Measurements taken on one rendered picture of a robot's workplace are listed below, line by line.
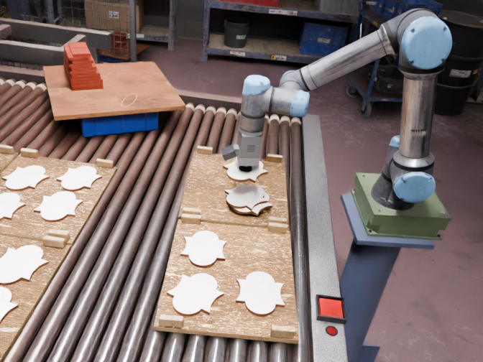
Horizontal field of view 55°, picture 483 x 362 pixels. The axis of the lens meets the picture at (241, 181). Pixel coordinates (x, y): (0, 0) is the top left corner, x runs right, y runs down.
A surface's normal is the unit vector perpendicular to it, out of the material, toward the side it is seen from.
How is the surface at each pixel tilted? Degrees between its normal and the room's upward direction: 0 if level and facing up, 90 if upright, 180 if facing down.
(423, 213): 2
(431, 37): 82
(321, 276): 0
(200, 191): 0
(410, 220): 90
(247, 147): 90
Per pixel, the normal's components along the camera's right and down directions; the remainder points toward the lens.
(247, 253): 0.11, -0.83
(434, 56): -0.15, 0.41
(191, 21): 0.03, 0.56
